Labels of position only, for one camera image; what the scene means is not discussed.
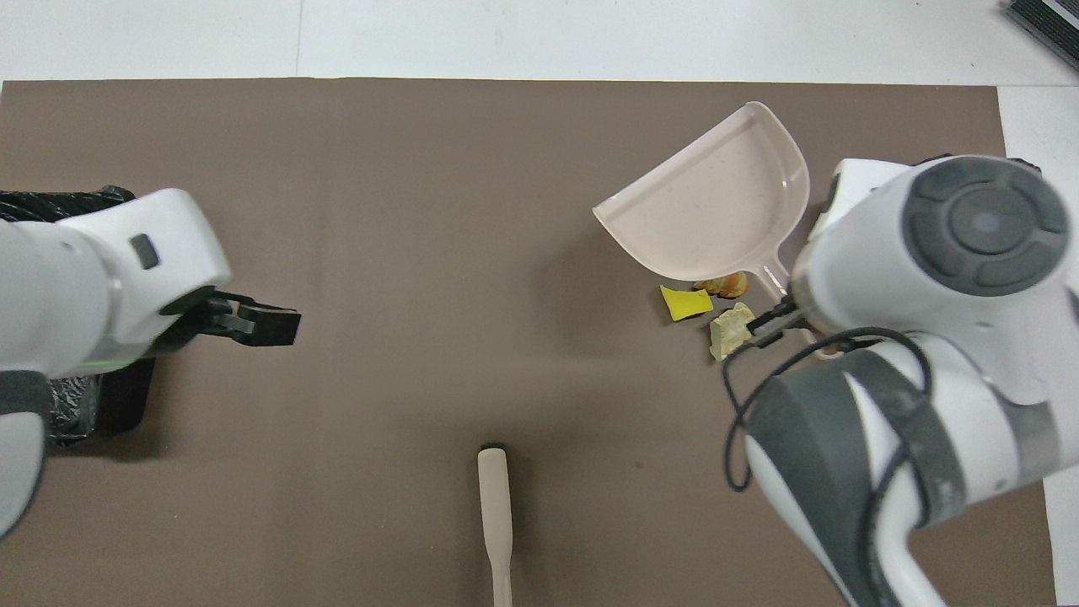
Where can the beige plastic dustpan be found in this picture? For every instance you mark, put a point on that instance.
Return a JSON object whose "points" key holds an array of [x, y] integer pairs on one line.
{"points": [[716, 202]]}

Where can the striped croissant piece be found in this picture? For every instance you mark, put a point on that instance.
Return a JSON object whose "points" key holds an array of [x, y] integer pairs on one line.
{"points": [[727, 287]]}

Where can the yellow sponge wedge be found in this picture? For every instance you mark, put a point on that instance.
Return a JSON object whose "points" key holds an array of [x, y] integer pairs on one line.
{"points": [[684, 303]]}

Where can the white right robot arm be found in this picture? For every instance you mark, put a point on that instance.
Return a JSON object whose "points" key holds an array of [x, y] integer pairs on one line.
{"points": [[893, 253]]}

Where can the small beige bread chunk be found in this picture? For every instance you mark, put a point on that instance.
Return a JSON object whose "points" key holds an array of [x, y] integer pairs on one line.
{"points": [[732, 330]]}

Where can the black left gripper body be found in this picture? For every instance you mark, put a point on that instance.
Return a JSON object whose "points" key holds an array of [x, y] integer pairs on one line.
{"points": [[194, 324]]}

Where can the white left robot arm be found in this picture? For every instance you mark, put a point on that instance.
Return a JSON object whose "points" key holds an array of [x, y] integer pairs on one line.
{"points": [[84, 287]]}

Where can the dark ribbed object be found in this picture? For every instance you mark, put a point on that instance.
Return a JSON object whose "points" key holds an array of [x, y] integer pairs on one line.
{"points": [[1049, 29]]}

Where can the brown table mat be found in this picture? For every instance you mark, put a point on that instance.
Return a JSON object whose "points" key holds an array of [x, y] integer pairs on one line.
{"points": [[421, 169]]}

